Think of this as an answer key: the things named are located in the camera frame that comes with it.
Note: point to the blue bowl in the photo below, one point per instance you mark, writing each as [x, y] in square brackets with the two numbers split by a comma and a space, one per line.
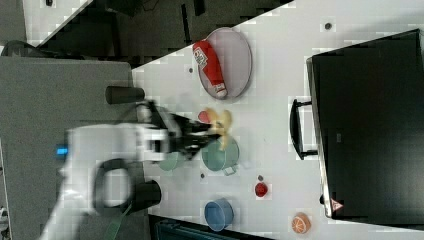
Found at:
[218, 214]

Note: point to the light red plush strawberry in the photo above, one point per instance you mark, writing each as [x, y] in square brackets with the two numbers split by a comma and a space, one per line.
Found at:
[203, 117]

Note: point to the plush orange slice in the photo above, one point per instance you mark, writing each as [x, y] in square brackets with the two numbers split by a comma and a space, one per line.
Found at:
[300, 223]

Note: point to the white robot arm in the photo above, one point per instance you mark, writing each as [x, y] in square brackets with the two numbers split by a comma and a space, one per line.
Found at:
[98, 174]

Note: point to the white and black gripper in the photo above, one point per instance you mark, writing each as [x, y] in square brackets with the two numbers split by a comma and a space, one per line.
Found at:
[156, 144]

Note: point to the green cup with handle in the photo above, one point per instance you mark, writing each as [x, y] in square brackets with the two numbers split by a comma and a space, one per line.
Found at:
[216, 159]

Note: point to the grey round plate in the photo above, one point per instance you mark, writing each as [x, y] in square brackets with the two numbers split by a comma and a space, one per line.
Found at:
[235, 59]

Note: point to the black toaster oven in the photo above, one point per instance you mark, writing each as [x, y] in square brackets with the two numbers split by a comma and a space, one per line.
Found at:
[367, 103]

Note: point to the dark red plush strawberry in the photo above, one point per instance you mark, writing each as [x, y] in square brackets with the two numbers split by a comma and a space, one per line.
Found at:
[261, 189]

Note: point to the red plush ketchup bottle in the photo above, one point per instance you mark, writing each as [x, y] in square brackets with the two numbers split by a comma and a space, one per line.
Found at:
[208, 61]

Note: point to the black oven door handle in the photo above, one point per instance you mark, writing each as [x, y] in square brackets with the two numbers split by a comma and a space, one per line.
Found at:
[296, 132]

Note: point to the green colander basket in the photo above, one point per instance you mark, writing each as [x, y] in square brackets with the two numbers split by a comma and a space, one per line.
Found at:
[173, 160]

